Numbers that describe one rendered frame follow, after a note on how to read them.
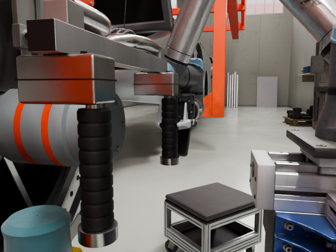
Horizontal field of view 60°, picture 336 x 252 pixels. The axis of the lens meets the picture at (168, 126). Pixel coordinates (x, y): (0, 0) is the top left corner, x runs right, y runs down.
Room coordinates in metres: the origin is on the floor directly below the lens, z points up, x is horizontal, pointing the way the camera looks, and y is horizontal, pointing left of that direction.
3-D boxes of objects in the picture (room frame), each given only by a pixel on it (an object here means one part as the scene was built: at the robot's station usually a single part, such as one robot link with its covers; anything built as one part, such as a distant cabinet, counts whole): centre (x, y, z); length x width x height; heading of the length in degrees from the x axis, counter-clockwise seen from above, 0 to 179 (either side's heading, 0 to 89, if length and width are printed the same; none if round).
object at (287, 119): (7.33, -3.68, 0.24); 1.33 x 0.92 x 0.48; 79
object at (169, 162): (0.64, 0.00, 0.83); 0.04 x 0.04 x 0.16
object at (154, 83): (0.65, 0.03, 0.93); 0.09 x 0.05 x 0.05; 76
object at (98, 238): (0.31, 0.08, 0.83); 0.04 x 0.04 x 0.16
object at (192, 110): (0.77, -0.04, 0.86); 0.12 x 0.08 x 0.09; 166
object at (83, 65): (0.32, 0.11, 0.93); 0.09 x 0.05 x 0.05; 76
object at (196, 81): (0.91, -0.06, 0.95); 0.11 x 0.08 x 0.11; 146
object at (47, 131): (0.51, 0.20, 0.85); 0.21 x 0.14 x 0.14; 76
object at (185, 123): (0.67, -0.04, 0.85); 0.09 x 0.03 x 0.06; 175
